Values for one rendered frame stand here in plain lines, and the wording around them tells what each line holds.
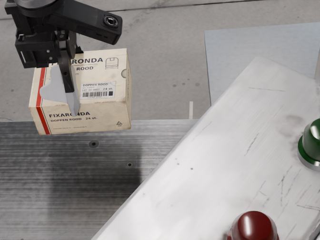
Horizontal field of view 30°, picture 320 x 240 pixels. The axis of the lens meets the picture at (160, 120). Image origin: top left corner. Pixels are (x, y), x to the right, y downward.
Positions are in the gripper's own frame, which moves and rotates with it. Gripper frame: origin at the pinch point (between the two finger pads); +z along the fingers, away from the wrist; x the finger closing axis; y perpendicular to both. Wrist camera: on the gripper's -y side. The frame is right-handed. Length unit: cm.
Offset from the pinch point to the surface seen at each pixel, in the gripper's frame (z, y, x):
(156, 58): 100, -3, -106
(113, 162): 17.4, -2.8, 4.3
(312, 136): -48, -26, 51
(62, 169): 17.2, 7.0, 5.2
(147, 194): -47, -17, 53
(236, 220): -49, -21, 56
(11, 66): 99, 58, -107
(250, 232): -49, -22, 57
